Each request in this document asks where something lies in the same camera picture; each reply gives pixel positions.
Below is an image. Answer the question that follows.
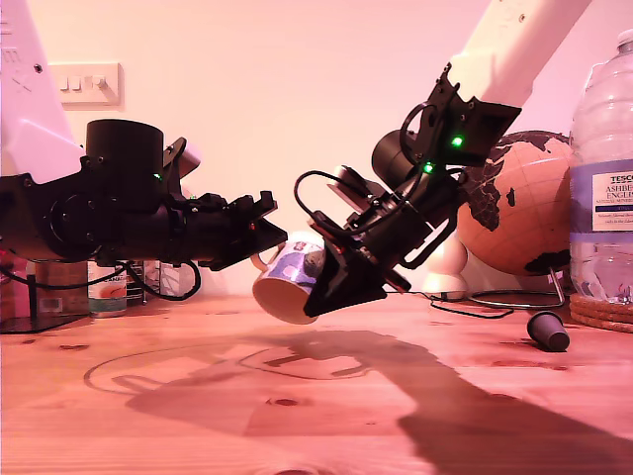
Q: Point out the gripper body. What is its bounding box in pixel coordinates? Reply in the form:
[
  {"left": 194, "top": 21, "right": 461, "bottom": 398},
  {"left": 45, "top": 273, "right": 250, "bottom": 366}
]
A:
[
  {"left": 310, "top": 195, "right": 446, "bottom": 294},
  {"left": 170, "top": 190, "right": 277, "bottom": 263}
]

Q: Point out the white mug with blue print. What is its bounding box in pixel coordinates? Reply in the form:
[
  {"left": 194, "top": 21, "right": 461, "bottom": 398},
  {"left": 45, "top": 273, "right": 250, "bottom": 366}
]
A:
[{"left": 249, "top": 231, "right": 330, "bottom": 327}]

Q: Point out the dark coffee capsule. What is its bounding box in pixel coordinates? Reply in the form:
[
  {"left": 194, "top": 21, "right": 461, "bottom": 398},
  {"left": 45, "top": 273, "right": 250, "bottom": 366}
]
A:
[{"left": 526, "top": 310, "right": 572, "bottom": 353}]

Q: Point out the white two-ball figure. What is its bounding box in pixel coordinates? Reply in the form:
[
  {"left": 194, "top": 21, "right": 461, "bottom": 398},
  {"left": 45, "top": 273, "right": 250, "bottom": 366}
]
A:
[{"left": 425, "top": 232, "right": 470, "bottom": 301}]

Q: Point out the small tin can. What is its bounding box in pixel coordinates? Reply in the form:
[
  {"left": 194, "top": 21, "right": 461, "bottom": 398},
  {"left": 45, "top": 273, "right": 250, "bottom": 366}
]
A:
[{"left": 88, "top": 260, "right": 129, "bottom": 318}]

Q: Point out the cork globe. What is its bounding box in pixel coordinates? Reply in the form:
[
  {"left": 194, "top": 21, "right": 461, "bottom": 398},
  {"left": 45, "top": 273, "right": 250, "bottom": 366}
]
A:
[{"left": 457, "top": 131, "right": 575, "bottom": 276}]

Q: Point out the metal globe stand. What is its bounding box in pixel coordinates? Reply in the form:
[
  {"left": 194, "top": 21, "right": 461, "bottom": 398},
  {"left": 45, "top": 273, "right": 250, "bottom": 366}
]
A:
[{"left": 472, "top": 269, "right": 569, "bottom": 312}]

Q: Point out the brown cardboard box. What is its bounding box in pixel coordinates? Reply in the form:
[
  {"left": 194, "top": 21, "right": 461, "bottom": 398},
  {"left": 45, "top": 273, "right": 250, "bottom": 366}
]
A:
[{"left": 35, "top": 260, "right": 90, "bottom": 314}]

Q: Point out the black flat stand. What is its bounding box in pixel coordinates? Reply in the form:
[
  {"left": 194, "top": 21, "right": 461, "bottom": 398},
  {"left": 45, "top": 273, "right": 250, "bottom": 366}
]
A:
[{"left": 0, "top": 312, "right": 95, "bottom": 335}]

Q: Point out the pink packet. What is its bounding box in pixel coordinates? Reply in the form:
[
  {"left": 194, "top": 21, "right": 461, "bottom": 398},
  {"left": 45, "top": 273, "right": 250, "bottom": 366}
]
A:
[{"left": 0, "top": 251, "right": 36, "bottom": 318}]

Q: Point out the large plastic water bottle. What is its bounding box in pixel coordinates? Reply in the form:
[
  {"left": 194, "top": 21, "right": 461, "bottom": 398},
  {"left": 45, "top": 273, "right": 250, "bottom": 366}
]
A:
[{"left": 568, "top": 29, "right": 633, "bottom": 304}]

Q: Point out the black camera cable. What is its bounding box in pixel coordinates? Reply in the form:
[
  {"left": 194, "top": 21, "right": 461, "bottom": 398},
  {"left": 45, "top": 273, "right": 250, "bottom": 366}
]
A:
[{"left": 294, "top": 170, "right": 377, "bottom": 238}]

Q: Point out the black gripper side cable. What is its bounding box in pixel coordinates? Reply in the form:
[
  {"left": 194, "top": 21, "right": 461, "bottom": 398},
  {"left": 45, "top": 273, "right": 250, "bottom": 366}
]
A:
[{"left": 401, "top": 217, "right": 459, "bottom": 271}]

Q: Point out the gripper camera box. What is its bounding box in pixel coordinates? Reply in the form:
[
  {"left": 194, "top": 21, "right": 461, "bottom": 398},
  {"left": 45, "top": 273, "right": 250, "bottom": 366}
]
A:
[
  {"left": 325, "top": 165, "right": 385, "bottom": 209},
  {"left": 162, "top": 137, "right": 203, "bottom": 179}
]

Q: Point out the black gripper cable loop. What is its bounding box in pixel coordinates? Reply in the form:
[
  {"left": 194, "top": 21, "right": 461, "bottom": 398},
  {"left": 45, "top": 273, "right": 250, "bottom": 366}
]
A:
[{"left": 126, "top": 259, "right": 203, "bottom": 303}]

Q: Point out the thin black table cable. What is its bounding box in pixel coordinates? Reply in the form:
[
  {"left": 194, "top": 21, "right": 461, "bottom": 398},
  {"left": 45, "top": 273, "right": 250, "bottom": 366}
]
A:
[{"left": 385, "top": 290, "right": 515, "bottom": 319}]

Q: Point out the black right elbow cable loop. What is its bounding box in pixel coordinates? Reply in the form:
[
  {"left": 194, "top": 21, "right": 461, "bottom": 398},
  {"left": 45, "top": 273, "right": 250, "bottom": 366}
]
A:
[{"left": 399, "top": 102, "right": 439, "bottom": 167}]

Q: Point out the white wall switch plate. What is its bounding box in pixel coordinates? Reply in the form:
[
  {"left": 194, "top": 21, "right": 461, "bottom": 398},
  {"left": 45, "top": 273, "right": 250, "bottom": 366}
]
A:
[{"left": 48, "top": 62, "right": 124, "bottom": 108}]

